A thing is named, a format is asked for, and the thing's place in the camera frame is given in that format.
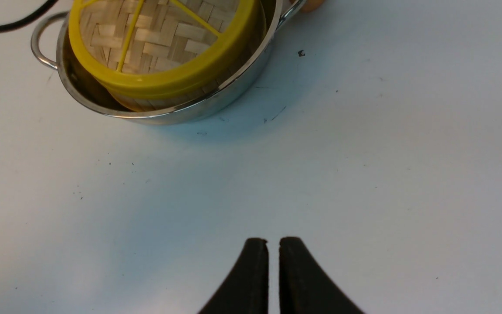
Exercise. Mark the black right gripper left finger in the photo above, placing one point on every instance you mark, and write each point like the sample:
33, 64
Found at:
245, 289

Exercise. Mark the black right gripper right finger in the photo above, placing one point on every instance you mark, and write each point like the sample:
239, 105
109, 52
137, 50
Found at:
304, 288

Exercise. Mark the bamboo steamer basket yellow rim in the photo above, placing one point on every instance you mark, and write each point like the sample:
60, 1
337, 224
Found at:
140, 104

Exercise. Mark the woven bamboo steamer lid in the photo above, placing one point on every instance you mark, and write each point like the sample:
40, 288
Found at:
159, 48

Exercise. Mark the stainless steel pot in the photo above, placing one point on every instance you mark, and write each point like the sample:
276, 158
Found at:
93, 96

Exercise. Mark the brown onion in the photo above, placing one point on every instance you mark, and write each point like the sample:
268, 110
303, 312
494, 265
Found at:
311, 5

